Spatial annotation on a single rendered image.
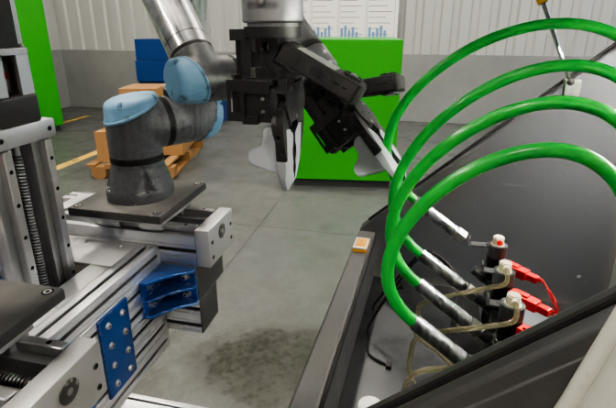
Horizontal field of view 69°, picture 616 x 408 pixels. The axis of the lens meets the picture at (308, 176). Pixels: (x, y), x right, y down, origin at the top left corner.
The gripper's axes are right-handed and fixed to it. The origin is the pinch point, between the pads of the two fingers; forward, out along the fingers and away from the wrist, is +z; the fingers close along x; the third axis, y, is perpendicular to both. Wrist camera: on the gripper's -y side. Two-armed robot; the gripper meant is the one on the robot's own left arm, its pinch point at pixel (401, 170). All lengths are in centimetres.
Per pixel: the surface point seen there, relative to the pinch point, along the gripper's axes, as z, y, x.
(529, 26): -5.2, -25.1, 1.8
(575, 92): 3.5, -27.9, -33.5
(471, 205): 11.1, 1.0, -36.3
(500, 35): -6.5, -22.0, 2.2
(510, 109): 3.2, -17.3, 16.1
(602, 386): 22.9, -11.3, 33.5
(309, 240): -22, 134, -207
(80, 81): -521, 503, -476
